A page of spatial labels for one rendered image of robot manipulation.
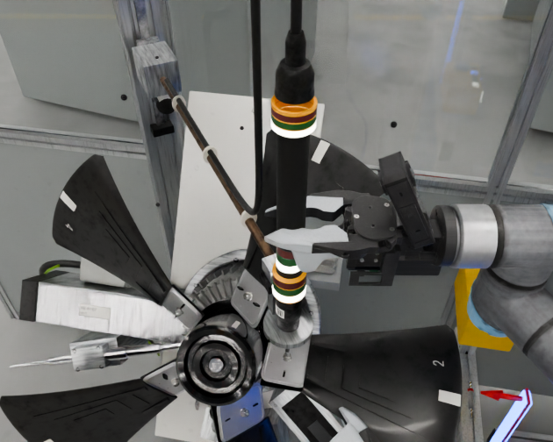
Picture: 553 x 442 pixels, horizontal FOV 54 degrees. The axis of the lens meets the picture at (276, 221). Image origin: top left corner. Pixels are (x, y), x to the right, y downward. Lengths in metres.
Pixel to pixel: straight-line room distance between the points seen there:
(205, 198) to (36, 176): 0.88
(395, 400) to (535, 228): 0.33
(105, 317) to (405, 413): 0.54
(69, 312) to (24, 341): 1.45
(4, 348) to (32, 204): 0.78
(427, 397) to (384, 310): 1.05
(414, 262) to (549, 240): 0.15
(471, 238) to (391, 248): 0.09
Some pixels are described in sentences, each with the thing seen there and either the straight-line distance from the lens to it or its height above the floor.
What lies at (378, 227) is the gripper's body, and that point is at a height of 1.48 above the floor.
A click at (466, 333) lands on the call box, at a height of 1.02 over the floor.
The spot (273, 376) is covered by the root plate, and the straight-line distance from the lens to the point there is 0.82.
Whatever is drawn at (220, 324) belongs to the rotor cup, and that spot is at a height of 1.27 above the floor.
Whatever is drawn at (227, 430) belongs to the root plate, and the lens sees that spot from 0.87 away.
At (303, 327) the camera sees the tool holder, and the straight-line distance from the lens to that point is 0.76.
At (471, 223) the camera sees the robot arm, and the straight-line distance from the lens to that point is 0.63.
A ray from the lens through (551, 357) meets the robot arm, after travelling 0.70.
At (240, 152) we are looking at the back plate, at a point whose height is 1.28.
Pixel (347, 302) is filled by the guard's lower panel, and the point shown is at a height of 0.44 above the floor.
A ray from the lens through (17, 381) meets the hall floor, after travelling 2.40.
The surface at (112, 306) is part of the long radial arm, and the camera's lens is 1.01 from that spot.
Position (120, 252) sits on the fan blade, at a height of 1.30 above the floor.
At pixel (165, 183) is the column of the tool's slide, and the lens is 1.42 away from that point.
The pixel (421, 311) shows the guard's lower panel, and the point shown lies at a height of 0.44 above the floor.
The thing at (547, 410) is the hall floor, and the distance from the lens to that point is 2.35.
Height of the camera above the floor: 1.91
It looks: 44 degrees down
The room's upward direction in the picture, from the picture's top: straight up
